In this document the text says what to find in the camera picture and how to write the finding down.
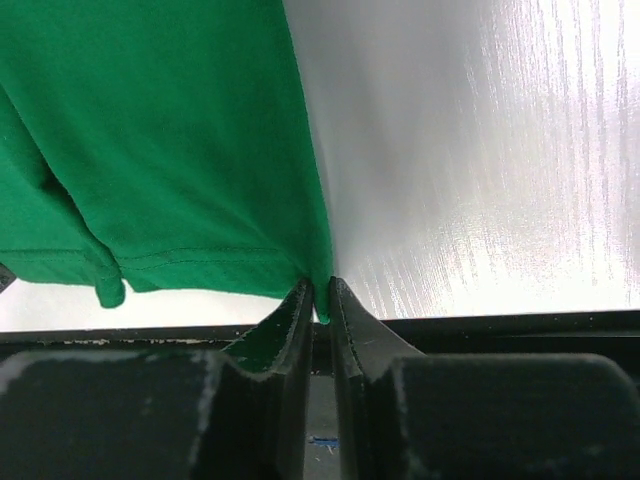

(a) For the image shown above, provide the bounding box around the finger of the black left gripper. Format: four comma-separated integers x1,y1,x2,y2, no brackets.
0,265,15,293

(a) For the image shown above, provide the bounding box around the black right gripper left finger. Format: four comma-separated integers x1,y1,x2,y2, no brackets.
1,280,314,479

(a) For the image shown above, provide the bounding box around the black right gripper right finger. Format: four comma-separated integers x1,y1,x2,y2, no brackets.
330,278,639,479

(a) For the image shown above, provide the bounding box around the green t shirt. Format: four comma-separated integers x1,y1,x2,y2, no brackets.
1,1,333,322

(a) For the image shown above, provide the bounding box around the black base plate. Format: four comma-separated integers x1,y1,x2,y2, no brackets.
1,311,639,379

